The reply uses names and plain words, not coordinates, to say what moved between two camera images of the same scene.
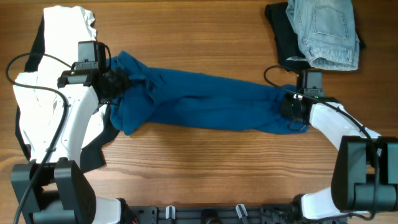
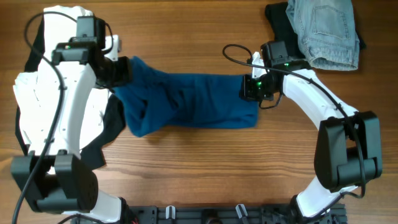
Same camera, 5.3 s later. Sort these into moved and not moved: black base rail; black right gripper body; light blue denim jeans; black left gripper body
Moved: black left gripper body; black right gripper body
Not moved: black base rail; light blue denim jeans
